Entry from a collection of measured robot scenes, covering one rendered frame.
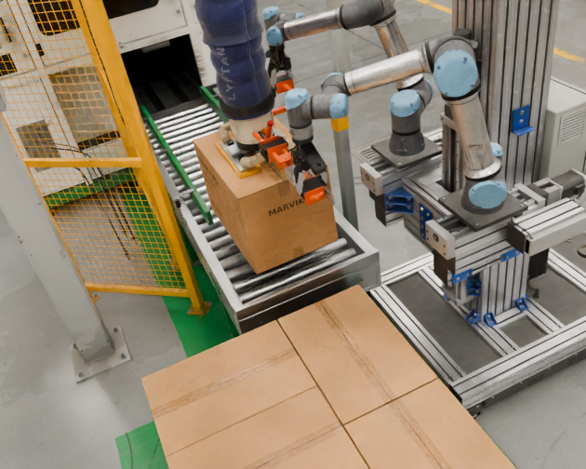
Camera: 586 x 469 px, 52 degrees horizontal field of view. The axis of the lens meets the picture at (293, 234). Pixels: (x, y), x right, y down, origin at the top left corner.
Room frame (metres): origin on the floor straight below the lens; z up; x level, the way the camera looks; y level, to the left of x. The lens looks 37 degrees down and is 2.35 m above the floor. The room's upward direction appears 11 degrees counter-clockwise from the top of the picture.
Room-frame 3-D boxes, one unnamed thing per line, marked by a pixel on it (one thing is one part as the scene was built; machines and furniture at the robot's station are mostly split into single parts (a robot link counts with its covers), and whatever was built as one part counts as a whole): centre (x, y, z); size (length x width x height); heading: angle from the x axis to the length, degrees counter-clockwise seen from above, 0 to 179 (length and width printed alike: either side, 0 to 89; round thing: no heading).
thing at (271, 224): (2.31, 0.09, 0.88); 0.60 x 0.40 x 0.40; 19
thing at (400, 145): (2.17, -0.54, 1.09); 0.15 x 0.15 x 0.10
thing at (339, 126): (2.65, -0.33, 0.50); 0.07 x 0.07 x 1.00; 18
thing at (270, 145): (2.06, 0.01, 1.21); 0.10 x 0.08 x 0.06; 107
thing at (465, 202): (1.70, -0.69, 1.09); 0.15 x 0.15 x 0.10
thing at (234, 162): (2.27, 0.17, 1.11); 0.34 x 0.10 x 0.05; 17
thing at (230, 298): (2.97, 0.64, 0.50); 2.31 x 0.05 x 0.19; 18
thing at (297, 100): (1.74, -0.09, 1.51); 0.09 x 0.08 x 0.11; 73
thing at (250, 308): (1.95, -0.03, 0.58); 0.70 x 0.03 x 0.06; 108
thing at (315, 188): (1.72, -0.09, 1.21); 0.08 x 0.07 x 0.05; 17
